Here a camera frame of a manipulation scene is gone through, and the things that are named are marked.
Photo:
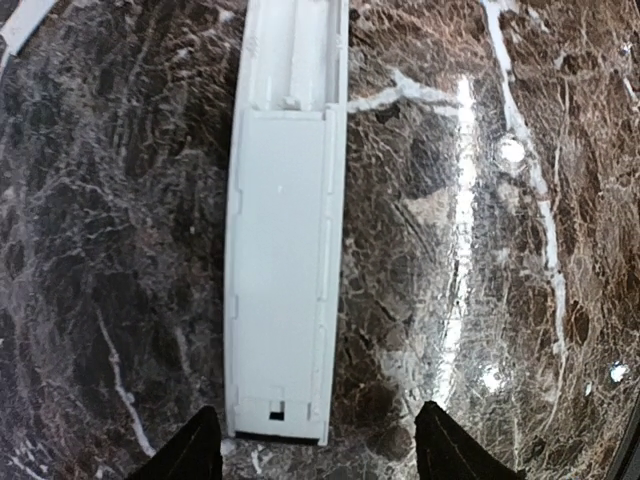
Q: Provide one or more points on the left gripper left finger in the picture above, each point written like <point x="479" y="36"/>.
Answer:
<point x="193" y="453"/>

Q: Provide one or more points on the white remote battery cover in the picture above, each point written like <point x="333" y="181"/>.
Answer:
<point x="23" y="22"/>

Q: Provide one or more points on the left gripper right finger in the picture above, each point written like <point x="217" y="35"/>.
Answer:
<point x="444" y="450"/>

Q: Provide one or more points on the white remote control body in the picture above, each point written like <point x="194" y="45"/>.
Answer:
<point x="284" y="217"/>

